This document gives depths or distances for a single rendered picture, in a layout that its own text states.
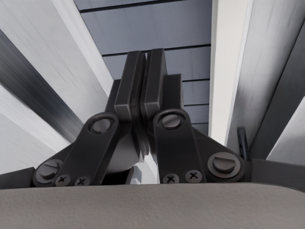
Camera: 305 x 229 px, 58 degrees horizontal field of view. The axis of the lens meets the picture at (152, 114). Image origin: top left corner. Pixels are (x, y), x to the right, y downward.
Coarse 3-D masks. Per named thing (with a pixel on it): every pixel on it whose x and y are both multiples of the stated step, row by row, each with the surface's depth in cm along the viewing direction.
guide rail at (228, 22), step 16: (224, 0) 10; (240, 0) 10; (224, 16) 11; (240, 16) 11; (224, 32) 12; (240, 32) 12; (224, 48) 13; (240, 48) 13; (224, 64) 14; (224, 80) 15; (224, 96) 17; (224, 112) 18; (224, 128) 21
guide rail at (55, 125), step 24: (0, 48) 7; (0, 72) 7; (24, 72) 8; (0, 96) 8; (24, 96) 8; (48, 96) 10; (24, 120) 9; (48, 120) 10; (72, 120) 11; (48, 144) 11
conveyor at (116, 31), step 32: (96, 0) 15; (128, 0) 15; (160, 0) 15; (192, 0) 15; (96, 32) 17; (128, 32) 17; (160, 32) 17; (192, 32) 17; (192, 64) 19; (192, 96) 23
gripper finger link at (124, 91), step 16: (128, 64) 11; (144, 64) 12; (128, 80) 10; (112, 96) 11; (128, 96) 10; (112, 112) 10; (128, 112) 10; (128, 128) 10; (144, 128) 11; (128, 144) 10; (144, 144) 11; (48, 160) 9; (112, 160) 10; (128, 160) 10; (48, 176) 8; (112, 176) 10
